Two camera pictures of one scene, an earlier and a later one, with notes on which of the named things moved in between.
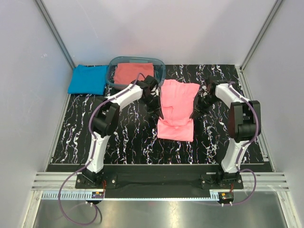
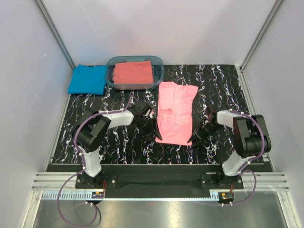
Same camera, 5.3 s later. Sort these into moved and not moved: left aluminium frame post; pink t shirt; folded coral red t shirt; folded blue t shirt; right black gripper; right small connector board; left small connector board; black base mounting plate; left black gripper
Moved: pink t shirt; right black gripper; left black gripper
Not moved: right small connector board; left aluminium frame post; folded blue t shirt; folded coral red t shirt; left small connector board; black base mounting plate
